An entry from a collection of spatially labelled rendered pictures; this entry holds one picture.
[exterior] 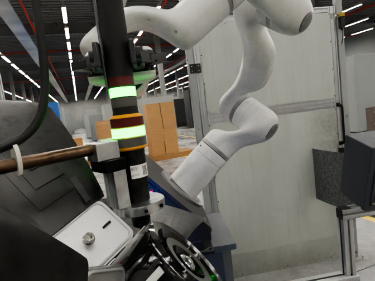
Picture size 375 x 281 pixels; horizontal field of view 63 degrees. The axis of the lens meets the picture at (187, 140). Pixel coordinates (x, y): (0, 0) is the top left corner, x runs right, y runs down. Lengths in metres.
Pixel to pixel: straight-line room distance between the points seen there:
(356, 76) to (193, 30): 9.53
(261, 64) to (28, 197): 0.74
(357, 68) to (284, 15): 9.38
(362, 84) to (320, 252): 7.90
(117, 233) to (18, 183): 0.13
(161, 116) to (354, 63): 5.66
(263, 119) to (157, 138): 7.59
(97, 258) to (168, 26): 0.46
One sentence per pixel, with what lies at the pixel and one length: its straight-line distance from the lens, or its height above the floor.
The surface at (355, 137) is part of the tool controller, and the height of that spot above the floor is 1.25.
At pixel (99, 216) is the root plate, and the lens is 0.38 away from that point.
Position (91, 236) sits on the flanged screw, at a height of 1.26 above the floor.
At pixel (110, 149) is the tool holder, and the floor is 1.35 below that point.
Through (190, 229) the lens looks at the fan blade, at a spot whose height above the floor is 1.18.
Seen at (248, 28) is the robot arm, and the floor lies 1.58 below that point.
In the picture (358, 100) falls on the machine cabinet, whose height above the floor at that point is 0.97.
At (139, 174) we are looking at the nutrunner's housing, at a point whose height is 1.31.
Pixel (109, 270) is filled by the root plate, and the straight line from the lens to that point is 0.29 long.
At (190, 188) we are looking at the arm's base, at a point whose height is 1.11.
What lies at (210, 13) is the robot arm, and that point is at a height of 1.57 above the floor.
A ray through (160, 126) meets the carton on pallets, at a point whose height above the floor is 0.94.
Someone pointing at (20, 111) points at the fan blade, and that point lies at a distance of 0.51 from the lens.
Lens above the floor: 1.39
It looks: 6 degrees down
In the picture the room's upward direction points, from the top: 7 degrees counter-clockwise
